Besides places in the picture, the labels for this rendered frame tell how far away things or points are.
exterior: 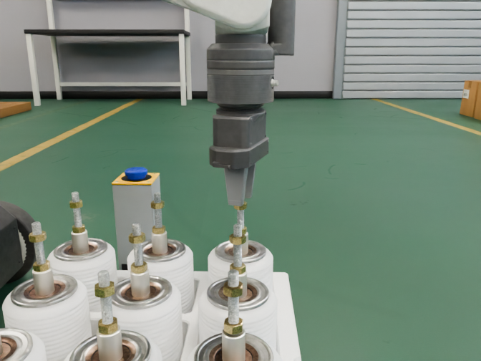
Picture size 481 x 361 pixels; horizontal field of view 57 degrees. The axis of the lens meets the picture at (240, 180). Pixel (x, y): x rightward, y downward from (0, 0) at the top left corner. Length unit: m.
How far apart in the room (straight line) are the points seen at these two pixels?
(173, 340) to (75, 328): 0.12
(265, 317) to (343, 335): 0.43
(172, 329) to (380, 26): 5.26
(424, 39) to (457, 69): 0.55
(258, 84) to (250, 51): 0.04
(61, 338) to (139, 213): 0.29
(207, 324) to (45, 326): 0.19
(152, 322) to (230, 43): 0.34
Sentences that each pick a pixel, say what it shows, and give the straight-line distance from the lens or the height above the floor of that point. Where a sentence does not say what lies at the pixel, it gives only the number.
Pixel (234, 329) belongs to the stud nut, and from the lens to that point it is 0.43.
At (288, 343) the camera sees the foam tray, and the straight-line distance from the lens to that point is 0.60.
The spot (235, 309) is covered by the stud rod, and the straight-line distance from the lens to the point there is 0.42.
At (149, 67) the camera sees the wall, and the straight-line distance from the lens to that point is 5.58.
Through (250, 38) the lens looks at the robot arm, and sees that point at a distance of 0.57.
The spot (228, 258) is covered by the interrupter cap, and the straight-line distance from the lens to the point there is 0.63.
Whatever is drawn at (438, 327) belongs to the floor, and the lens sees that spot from 1.02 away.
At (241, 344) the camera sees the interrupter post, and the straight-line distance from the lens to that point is 0.44.
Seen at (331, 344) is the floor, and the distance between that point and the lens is 0.91.
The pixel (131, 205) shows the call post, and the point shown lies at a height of 0.27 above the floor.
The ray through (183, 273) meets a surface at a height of 0.23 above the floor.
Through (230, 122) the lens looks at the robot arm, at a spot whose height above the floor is 0.45.
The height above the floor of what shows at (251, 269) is 0.24.
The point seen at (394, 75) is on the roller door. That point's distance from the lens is 5.71.
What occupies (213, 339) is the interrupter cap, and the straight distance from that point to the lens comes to 0.48.
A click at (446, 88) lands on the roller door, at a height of 0.13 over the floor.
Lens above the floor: 0.53
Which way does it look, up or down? 16 degrees down
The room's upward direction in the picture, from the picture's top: straight up
